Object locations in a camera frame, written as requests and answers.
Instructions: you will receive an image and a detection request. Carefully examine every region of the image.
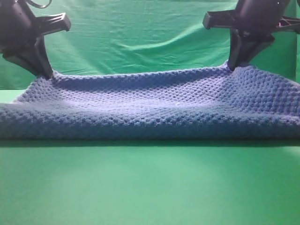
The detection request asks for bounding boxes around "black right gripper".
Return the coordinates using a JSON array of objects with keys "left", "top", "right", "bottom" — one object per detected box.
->
[{"left": 202, "top": 0, "right": 300, "bottom": 71}]

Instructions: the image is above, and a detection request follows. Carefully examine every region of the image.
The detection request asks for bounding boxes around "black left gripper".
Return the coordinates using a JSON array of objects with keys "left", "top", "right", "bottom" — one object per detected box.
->
[{"left": 0, "top": 0, "right": 71, "bottom": 79}]

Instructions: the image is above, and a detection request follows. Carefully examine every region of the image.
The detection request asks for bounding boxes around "blue waffle weave towel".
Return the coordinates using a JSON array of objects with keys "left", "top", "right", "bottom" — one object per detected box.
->
[{"left": 0, "top": 64, "right": 300, "bottom": 139}]

